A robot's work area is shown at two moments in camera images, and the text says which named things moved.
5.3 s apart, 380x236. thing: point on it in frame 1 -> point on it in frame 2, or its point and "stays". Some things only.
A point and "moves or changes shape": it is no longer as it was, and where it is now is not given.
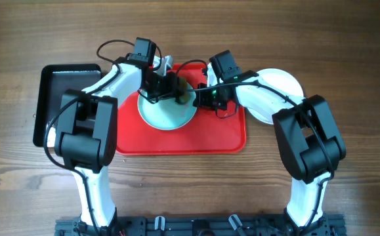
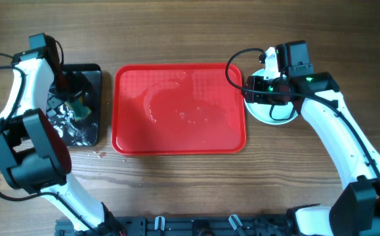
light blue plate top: [165, 113] -> [271, 114]
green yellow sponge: [183, 86] moves or changes shape
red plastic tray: [206, 132] stays
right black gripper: [203, 101] -> [253, 96]
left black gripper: [171, 90] -> [81, 83]
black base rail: [201, 225] stays
